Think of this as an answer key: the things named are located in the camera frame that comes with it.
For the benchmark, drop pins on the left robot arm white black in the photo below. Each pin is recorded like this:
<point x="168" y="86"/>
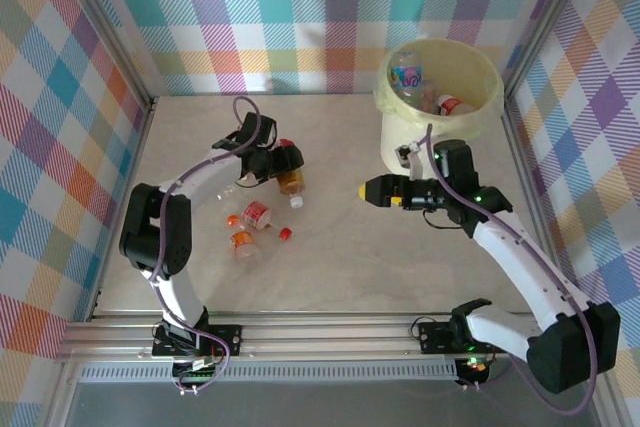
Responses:
<point x="155" y="237"/>

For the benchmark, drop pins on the translucent yellow bin liner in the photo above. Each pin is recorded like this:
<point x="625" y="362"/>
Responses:
<point x="387" y="102"/>

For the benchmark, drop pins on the white plastic bin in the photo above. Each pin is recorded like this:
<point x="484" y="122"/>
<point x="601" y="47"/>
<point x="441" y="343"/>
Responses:
<point x="395" y="132"/>

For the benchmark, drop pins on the aluminium side rail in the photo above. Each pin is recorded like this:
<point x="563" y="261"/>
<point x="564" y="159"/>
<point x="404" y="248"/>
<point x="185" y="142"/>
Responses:
<point x="517" y="147"/>
<point x="138" y="147"/>

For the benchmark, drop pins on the colourful blue label bottle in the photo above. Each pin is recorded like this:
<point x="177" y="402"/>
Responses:
<point x="407" y="77"/>

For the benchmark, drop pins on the mountain label bottle red cap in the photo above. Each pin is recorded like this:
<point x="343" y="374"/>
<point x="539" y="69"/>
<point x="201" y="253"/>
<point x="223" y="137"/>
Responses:
<point x="451" y="105"/>

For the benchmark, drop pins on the crushed clear plastic bottle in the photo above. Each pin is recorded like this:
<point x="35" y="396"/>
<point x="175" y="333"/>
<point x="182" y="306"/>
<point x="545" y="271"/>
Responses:
<point x="229" y="192"/>

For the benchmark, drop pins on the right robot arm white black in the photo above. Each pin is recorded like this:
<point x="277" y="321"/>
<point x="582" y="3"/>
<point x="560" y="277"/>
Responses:
<point x="525" y="267"/>

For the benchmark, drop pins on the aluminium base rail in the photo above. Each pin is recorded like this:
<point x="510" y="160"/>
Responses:
<point x="325" y="334"/>

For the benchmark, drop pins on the brown tea bottle red label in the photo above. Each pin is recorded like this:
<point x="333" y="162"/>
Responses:
<point x="292" y="184"/>

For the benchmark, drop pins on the aluminium corner post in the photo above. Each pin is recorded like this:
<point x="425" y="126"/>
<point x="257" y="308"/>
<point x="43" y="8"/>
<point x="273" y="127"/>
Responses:
<point x="114" y="22"/>
<point x="544" y="22"/>

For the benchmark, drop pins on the orange label bottle orange cap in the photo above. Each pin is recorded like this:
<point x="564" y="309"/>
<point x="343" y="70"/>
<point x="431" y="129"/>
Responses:
<point x="242" y="242"/>

